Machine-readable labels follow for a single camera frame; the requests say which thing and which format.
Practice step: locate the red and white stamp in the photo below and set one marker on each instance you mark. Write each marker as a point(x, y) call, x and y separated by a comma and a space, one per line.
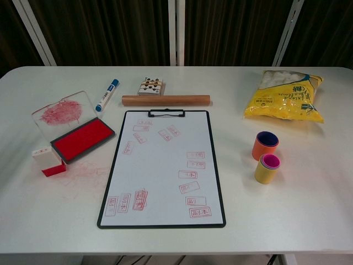
point(45, 160)

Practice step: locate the black clipboard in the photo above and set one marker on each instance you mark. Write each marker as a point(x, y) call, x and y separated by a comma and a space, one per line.
point(166, 113)

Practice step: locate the red ink pad clear lid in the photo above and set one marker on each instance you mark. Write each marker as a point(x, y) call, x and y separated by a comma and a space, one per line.
point(82, 135)

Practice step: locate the wooden rolling pin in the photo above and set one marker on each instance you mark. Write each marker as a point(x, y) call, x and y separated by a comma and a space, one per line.
point(165, 100)

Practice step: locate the white paper with red stamps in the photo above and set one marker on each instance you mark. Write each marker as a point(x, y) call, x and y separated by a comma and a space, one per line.
point(162, 171)

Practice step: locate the playing card deck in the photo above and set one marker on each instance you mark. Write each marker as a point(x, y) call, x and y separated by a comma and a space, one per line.
point(150, 87)

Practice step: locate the blue white marker pen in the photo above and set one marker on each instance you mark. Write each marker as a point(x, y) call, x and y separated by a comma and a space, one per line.
point(105, 96)

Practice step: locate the blue cap stamp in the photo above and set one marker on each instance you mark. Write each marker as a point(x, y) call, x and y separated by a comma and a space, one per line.
point(262, 151)

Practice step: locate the purple stacking cup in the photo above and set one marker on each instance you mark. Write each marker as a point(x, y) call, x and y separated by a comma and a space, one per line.
point(267, 138)

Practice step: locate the pink stacking cup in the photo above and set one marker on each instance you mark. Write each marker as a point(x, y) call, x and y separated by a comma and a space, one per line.
point(270, 161)

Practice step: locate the magenta cap stamp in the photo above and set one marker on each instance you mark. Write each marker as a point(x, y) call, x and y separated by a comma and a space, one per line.
point(266, 175)

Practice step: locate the yellow marshmallow bag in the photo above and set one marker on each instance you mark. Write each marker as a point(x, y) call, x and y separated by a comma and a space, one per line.
point(286, 105)

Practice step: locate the dark pleated curtain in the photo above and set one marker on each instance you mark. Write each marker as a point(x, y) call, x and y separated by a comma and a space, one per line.
point(110, 30)

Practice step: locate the white frame post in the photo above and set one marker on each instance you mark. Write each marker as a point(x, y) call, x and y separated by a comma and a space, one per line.
point(176, 33)
point(34, 33)
point(288, 33)

